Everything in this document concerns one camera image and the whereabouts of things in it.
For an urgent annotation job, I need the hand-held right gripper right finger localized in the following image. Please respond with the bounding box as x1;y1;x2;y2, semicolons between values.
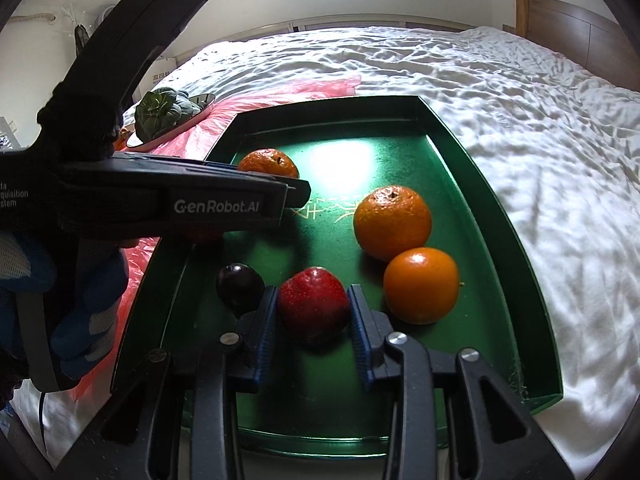
346;284;576;480

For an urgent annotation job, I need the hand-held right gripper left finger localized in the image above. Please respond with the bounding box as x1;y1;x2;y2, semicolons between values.
55;285;281;480

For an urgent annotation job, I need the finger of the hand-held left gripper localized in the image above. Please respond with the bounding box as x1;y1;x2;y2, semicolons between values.
112;154;312;209

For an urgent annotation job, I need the dark plum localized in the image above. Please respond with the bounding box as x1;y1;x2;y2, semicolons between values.
216;262;266;318

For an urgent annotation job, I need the large orange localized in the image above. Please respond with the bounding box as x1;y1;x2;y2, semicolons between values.
353;185;433;262

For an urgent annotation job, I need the green tray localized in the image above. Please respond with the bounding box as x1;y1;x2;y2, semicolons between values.
110;94;565;458

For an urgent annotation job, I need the person's left hand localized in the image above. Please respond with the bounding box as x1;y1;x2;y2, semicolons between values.
0;232;129;382

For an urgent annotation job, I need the pink plastic sheet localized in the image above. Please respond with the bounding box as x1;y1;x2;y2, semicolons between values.
65;75;362;401

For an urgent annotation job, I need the white plate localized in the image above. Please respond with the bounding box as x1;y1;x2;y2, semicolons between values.
126;92;217;152

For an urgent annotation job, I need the green leafy vegetable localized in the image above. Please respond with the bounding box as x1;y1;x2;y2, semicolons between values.
135;87;203;143

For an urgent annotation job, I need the wooden headboard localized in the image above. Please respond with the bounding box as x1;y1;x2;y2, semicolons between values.
515;0;640;93

